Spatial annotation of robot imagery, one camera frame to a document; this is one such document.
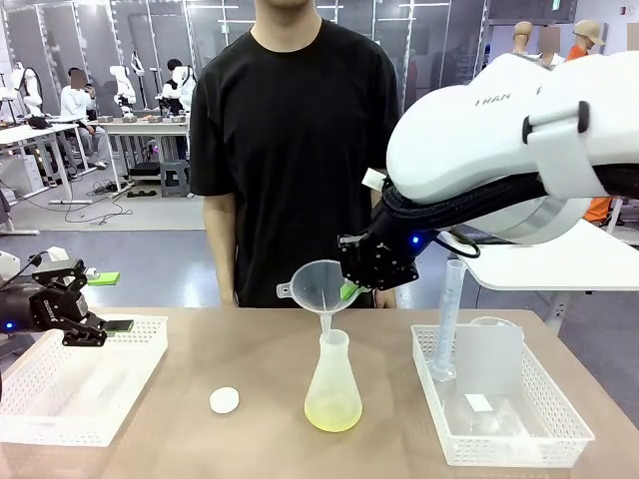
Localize seated person in white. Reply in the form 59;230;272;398
59;68;110;171

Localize clear plastic graduated cylinder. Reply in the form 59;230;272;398
432;258;468;383

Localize translucent plastic Erlenmeyer flask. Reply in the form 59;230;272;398
303;328;364;433

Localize person's right forearm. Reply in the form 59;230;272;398
202;194;240;295

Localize person in black T-shirt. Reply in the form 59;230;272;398
188;0;400;309

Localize long white workbench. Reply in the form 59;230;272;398
97;118;194;194

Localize white box under desk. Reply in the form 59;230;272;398
0;154;44;194

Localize mannequin in grey shirt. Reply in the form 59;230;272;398
511;20;536;55

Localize white perforated basket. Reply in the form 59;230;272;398
409;322;596;469
0;314;170;448

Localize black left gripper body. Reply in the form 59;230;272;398
28;284;90;331

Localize grey plastic step stool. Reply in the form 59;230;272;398
159;160;194;199

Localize black floor cables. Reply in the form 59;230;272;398
62;178;135;227

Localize mannequin in orange with cap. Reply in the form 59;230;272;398
566;19;608;60

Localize white office desk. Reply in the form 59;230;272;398
0;122;96;207

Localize clear plastic measuring beaker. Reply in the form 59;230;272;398
455;315;524;396

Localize clear plastic bag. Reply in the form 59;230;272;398
442;395;529;438

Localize translucent plastic funnel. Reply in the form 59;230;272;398
277;258;358;345

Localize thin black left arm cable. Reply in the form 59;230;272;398
0;250;51;290

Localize figure in blue floral clothes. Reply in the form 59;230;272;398
538;24;568;66

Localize round white flask cap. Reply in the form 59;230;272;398
209;386;241;414

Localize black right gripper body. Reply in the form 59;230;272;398
348;233;420;292

